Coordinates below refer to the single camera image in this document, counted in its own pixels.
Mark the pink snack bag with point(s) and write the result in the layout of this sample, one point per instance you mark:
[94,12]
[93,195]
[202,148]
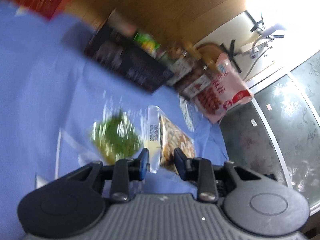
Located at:
[222,90]

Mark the yellow green snack packet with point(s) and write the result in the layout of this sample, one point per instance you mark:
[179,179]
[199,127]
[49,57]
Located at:
[147,42]

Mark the green leaf print snack packet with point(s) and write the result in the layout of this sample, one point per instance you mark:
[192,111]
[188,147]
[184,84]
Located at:
[115,137]

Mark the gold lid nut jar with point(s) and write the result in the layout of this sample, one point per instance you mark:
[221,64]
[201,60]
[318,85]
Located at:
[197,81]
[181,63]

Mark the small round wooden board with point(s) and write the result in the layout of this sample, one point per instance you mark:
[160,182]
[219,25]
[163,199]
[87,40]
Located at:
[208,48]

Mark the small clear packet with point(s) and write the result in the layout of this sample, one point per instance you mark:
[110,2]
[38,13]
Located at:
[187,112]

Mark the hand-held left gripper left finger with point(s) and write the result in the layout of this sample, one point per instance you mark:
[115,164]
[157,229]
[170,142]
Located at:
[144,163]

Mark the black box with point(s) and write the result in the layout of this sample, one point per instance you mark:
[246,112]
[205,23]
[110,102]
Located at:
[130,65]

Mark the clear nut snack packet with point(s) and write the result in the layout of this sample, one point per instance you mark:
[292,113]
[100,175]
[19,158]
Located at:
[175,137]

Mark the blue cloth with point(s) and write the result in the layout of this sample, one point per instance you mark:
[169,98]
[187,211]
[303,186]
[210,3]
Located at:
[37,92]

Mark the white wall device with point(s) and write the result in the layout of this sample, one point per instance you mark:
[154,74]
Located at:
[260,46]

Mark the black tape cross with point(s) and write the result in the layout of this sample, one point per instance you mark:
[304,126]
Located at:
[231,50]

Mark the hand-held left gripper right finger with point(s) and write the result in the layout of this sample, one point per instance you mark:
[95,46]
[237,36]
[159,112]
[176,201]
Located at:
[179,161]

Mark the large wooden board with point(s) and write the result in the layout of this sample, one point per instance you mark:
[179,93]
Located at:
[162,5]

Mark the frosted glass sliding door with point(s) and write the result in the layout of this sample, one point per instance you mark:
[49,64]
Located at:
[287,130]

